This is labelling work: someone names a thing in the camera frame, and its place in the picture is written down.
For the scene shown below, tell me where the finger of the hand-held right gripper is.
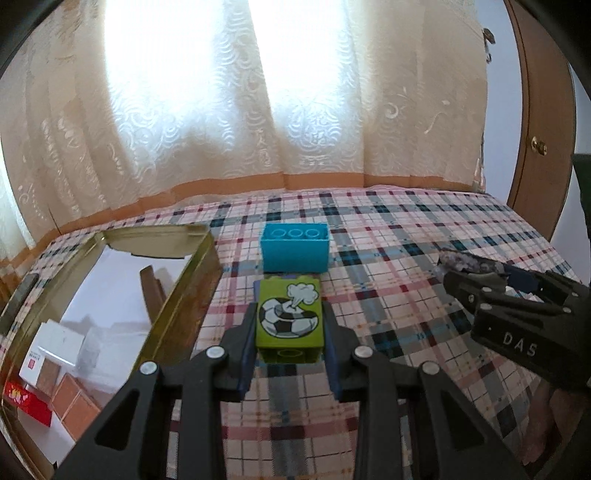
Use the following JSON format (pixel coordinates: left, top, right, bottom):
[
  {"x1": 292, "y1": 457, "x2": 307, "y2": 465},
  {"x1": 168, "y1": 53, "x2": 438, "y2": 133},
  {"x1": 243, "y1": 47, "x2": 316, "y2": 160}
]
[
  {"x1": 443, "y1": 270, "x2": 546, "y2": 325},
  {"x1": 505, "y1": 267, "x2": 591, "y2": 302}
]

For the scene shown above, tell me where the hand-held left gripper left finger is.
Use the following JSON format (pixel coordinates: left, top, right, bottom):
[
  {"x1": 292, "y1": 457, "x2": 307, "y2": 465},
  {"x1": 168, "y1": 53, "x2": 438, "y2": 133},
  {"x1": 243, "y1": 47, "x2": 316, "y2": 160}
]
[{"x1": 55, "y1": 300, "x2": 260, "y2": 480}]

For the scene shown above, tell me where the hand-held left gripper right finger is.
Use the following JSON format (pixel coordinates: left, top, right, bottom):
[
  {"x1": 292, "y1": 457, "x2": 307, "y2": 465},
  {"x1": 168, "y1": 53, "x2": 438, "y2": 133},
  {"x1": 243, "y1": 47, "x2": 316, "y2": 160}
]
[{"x1": 322, "y1": 299, "x2": 529, "y2": 480}]

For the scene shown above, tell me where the green soccer print building block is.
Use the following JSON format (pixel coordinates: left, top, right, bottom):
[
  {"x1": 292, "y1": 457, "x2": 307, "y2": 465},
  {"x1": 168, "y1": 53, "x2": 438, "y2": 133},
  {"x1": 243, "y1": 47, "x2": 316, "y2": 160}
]
[{"x1": 254, "y1": 276, "x2": 326, "y2": 365}]

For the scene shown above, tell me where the gold metal tin box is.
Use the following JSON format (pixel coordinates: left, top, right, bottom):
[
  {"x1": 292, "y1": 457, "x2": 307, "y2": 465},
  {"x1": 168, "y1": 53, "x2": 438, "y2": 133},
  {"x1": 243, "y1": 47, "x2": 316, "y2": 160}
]
[{"x1": 0, "y1": 224, "x2": 223, "y2": 480}]

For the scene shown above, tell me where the brown comb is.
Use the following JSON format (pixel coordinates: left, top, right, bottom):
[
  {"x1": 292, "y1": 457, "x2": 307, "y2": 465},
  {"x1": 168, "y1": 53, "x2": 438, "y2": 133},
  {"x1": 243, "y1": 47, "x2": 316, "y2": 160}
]
[{"x1": 139, "y1": 264, "x2": 167, "y2": 324}]

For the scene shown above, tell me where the copper coloured box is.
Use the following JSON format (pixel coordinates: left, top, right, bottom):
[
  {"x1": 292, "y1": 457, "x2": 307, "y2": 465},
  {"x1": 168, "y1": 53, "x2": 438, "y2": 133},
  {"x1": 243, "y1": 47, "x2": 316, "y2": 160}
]
[{"x1": 36, "y1": 357, "x2": 103, "y2": 439}]

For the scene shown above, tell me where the person's right hand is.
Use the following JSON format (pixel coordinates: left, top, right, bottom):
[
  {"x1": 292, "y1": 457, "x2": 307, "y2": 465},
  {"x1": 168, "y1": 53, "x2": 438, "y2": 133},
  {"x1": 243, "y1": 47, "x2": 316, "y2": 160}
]
[{"x1": 529, "y1": 383, "x2": 585, "y2": 467}]

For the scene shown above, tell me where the plaid bed sheet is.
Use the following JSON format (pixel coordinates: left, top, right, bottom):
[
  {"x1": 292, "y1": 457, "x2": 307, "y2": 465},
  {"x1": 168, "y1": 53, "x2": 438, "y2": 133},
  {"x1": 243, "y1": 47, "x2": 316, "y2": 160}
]
[{"x1": 28, "y1": 187, "x2": 591, "y2": 480}]

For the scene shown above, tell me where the blue building block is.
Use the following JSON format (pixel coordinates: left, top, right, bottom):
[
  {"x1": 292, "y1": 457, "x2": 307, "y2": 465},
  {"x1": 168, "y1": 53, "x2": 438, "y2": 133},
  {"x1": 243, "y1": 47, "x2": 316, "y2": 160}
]
[{"x1": 259, "y1": 223, "x2": 331, "y2": 274}]

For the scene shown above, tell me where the white paper liner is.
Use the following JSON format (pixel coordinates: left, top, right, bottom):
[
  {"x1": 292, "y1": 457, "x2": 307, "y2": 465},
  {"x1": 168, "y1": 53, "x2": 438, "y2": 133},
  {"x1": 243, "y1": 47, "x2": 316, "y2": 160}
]
[{"x1": 9, "y1": 249, "x2": 195, "y2": 467}]

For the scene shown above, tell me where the brown wooden door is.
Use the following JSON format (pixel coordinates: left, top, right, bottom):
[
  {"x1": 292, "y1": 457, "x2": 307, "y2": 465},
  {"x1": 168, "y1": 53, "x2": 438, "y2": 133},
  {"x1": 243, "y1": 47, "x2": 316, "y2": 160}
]
[{"x1": 503, "y1": 0, "x2": 578, "y2": 241}]

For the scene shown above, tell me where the small white cardboard box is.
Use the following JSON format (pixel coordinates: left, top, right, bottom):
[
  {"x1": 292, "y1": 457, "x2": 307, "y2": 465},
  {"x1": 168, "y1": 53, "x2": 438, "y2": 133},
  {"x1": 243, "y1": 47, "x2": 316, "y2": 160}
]
[{"x1": 21, "y1": 322, "x2": 88, "y2": 384}]

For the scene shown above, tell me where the cream lace curtain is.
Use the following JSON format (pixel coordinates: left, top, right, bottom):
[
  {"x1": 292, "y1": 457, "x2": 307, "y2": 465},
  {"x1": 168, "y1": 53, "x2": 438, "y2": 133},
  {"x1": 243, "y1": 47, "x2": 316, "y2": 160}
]
[{"x1": 0, "y1": 0, "x2": 490, "y2": 259}]

